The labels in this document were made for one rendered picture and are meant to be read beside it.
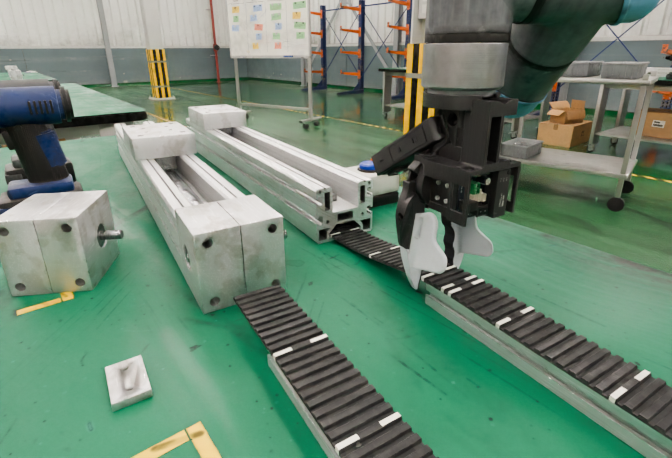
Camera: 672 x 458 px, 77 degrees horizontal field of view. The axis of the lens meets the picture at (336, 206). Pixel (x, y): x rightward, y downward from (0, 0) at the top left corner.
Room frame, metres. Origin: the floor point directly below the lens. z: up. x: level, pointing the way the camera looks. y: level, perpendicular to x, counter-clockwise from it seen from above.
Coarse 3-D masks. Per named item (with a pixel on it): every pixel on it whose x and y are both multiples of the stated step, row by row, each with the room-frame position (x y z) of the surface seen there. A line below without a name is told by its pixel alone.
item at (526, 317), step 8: (520, 312) 0.34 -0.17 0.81; (528, 312) 0.34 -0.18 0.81; (536, 312) 0.34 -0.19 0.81; (504, 320) 0.32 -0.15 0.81; (512, 320) 0.33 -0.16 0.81; (520, 320) 0.33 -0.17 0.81; (528, 320) 0.33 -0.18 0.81; (536, 320) 0.33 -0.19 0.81; (504, 328) 0.32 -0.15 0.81; (512, 328) 0.31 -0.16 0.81; (520, 328) 0.32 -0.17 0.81
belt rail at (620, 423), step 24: (432, 288) 0.40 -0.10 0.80; (456, 312) 0.38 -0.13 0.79; (480, 336) 0.34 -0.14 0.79; (504, 336) 0.32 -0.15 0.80; (528, 360) 0.30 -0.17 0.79; (552, 384) 0.28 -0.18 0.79; (576, 384) 0.26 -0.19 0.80; (576, 408) 0.26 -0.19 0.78; (600, 408) 0.25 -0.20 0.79; (624, 432) 0.23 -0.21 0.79; (648, 432) 0.22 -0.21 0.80; (648, 456) 0.21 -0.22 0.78
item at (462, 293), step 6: (474, 282) 0.39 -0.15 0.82; (480, 282) 0.39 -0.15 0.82; (456, 288) 0.38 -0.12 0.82; (462, 288) 0.38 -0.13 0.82; (468, 288) 0.38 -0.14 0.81; (474, 288) 0.38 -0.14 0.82; (480, 288) 0.38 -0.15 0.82; (486, 288) 0.38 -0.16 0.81; (492, 288) 0.38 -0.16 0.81; (450, 294) 0.37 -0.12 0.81; (456, 294) 0.37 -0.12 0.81; (462, 294) 0.37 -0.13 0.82; (468, 294) 0.37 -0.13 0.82; (474, 294) 0.37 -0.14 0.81; (456, 300) 0.36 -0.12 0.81; (462, 300) 0.36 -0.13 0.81
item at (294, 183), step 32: (192, 128) 1.23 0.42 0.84; (224, 160) 0.95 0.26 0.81; (256, 160) 0.76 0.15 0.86; (288, 160) 0.81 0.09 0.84; (320, 160) 0.73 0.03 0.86; (256, 192) 0.77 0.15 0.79; (288, 192) 0.64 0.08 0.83; (320, 192) 0.57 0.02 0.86; (352, 192) 0.61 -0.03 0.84; (320, 224) 0.57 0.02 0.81
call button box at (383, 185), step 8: (352, 168) 0.77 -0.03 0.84; (368, 176) 0.71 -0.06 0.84; (376, 176) 0.72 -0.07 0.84; (384, 176) 0.73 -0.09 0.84; (392, 176) 0.74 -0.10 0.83; (376, 184) 0.72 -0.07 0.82; (384, 184) 0.73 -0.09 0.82; (392, 184) 0.74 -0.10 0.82; (376, 192) 0.72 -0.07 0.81; (384, 192) 0.73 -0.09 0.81; (392, 192) 0.74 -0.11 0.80; (376, 200) 0.72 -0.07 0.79; (384, 200) 0.73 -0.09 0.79; (392, 200) 0.74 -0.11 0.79; (368, 208) 0.71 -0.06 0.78
